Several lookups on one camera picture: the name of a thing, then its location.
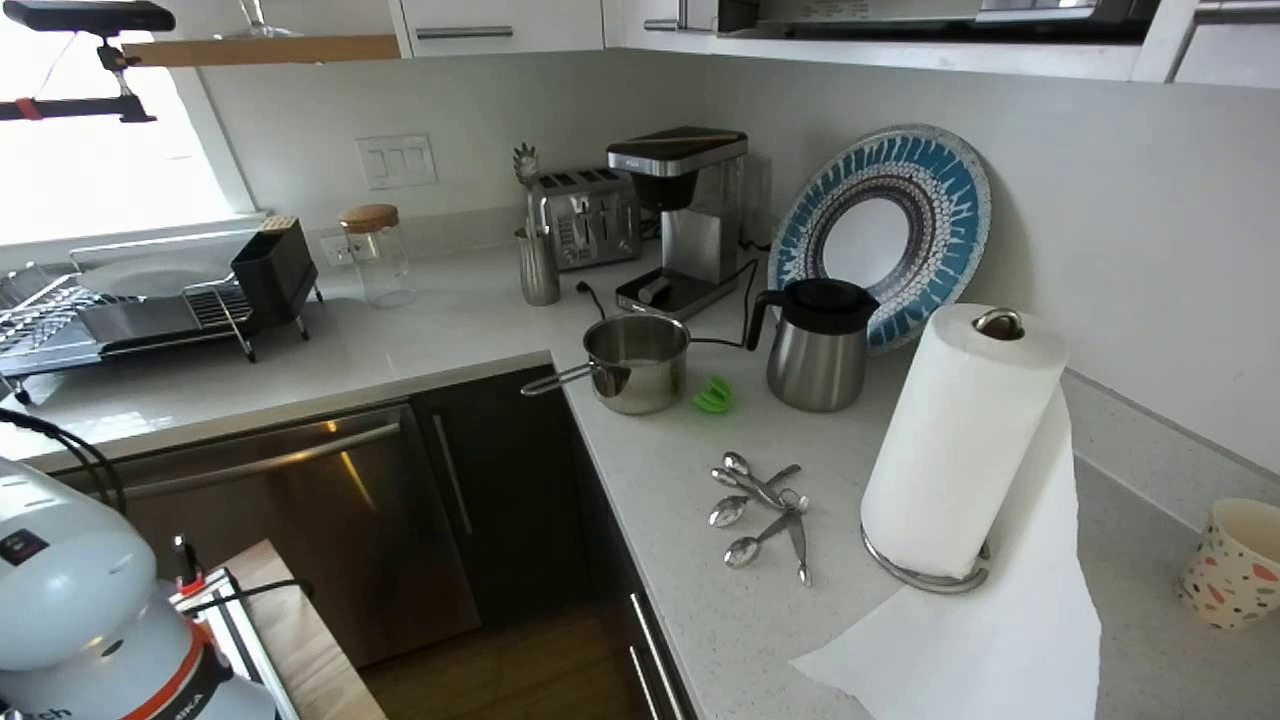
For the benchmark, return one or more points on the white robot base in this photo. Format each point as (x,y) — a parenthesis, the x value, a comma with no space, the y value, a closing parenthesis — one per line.
(89,629)

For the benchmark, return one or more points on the stainless built-in microwave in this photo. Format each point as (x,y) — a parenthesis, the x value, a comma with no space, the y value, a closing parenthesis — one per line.
(983,22)

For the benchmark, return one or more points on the small steel saucepan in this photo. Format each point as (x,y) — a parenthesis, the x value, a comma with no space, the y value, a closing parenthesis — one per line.
(633,364)

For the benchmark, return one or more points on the green small object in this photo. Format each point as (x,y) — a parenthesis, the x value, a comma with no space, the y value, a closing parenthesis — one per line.
(713,396)

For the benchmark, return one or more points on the chrome toaster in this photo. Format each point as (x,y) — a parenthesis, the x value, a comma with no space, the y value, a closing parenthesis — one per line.
(588,217)

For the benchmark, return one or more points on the steel utensil pitcher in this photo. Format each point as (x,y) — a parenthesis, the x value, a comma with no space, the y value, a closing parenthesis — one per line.
(539,261)

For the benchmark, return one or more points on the black steel coffee maker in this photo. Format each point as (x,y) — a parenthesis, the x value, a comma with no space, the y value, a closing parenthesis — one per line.
(694,185)

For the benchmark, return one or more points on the steel thermal carafe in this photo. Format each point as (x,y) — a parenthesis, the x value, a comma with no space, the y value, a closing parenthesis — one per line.
(817,350)

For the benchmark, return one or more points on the dark lower kitchen cabinets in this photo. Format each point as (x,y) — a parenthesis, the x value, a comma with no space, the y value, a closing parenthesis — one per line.
(534,522)

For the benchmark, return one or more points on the steel measuring spoons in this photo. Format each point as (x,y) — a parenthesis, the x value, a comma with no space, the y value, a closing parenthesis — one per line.
(774,496)

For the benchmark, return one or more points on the glass jar wooden lid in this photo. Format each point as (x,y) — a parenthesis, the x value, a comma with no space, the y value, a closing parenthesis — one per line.
(374,250)

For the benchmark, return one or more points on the blue white decorative plate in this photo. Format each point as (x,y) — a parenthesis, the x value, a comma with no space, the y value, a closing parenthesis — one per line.
(907,215)

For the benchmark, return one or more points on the stainless dishwasher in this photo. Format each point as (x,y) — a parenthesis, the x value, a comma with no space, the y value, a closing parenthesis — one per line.
(349,511)

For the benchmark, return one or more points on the white paper towel roll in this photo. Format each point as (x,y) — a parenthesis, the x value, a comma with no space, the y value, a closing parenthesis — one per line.
(973,511)

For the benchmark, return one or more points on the dish drying rack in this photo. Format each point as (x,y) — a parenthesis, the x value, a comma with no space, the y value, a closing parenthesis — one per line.
(151,296)

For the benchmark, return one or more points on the white upper cabinet door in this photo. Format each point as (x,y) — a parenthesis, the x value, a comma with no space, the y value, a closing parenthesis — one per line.
(498,27)

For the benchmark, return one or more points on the patterned paper cup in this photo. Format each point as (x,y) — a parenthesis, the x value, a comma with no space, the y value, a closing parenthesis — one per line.
(1235,572)

